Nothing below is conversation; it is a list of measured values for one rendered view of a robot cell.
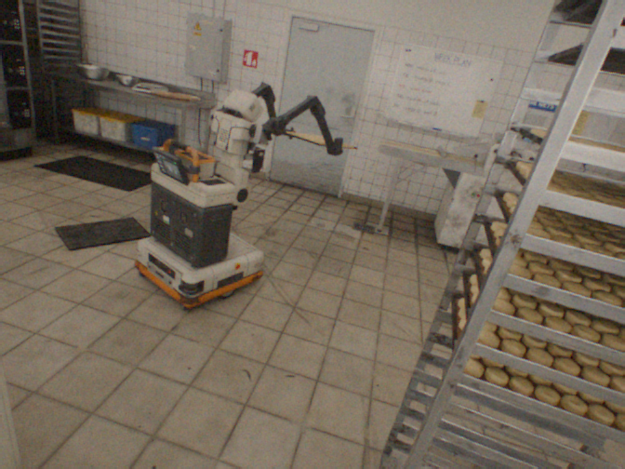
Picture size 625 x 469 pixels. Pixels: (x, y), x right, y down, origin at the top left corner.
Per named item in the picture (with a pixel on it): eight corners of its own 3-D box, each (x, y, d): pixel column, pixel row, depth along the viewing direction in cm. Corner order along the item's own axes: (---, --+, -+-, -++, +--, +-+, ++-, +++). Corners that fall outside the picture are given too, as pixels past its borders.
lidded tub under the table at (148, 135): (128, 143, 483) (128, 123, 472) (150, 139, 525) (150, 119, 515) (156, 150, 478) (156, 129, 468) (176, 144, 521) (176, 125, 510)
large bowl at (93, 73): (68, 75, 471) (67, 63, 465) (91, 76, 506) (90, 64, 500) (95, 82, 465) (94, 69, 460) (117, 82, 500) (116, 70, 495)
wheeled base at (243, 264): (187, 313, 234) (190, 278, 224) (132, 269, 266) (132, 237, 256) (264, 280, 286) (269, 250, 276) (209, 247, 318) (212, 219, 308)
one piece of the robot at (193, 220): (194, 288, 237) (205, 156, 204) (146, 251, 265) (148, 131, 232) (235, 272, 263) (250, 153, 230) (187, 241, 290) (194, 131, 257)
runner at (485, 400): (412, 379, 139) (414, 373, 138) (413, 374, 142) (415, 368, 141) (605, 452, 125) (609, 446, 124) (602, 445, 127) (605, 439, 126)
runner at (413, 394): (405, 396, 143) (407, 391, 142) (405, 392, 145) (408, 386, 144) (591, 470, 128) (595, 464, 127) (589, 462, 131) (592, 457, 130)
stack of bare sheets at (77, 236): (69, 251, 279) (69, 247, 278) (55, 229, 304) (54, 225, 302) (151, 237, 320) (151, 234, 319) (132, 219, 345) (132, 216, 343)
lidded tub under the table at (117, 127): (97, 135, 489) (96, 114, 479) (122, 131, 532) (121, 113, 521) (124, 142, 484) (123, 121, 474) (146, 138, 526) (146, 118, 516)
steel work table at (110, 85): (50, 144, 496) (42, 63, 456) (91, 137, 561) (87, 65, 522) (182, 179, 469) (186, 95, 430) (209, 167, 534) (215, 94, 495)
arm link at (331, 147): (307, 107, 269) (319, 109, 262) (312, 102, 271) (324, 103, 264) (326, 155, 298) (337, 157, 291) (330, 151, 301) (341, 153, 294)
